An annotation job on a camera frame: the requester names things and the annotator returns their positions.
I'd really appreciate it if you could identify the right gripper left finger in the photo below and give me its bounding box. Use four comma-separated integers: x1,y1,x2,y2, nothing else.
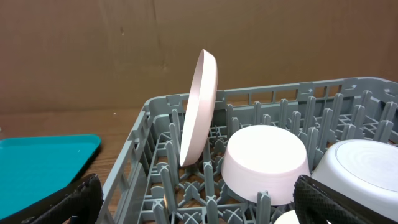
0,173,104,224

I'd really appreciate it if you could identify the small pink saucer plate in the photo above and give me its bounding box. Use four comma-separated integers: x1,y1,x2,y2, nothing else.
221,125,310,205

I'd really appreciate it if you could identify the grey dishwasher rack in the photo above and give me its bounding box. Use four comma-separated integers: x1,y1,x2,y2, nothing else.
97,77,397,223

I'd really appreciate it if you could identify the large white plate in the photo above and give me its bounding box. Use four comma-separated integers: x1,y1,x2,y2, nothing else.
179,49,218,167

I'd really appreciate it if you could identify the grey bowl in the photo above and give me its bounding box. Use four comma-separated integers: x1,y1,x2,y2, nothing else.
312,139,397,221

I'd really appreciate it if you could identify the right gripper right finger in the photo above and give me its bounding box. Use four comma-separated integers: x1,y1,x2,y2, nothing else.
293,175,397,224

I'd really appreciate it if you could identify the white cup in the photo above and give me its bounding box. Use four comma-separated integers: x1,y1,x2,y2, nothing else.
273,210,332,224

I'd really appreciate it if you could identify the teal serving tray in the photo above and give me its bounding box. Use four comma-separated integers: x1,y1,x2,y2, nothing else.
1,134,101,218

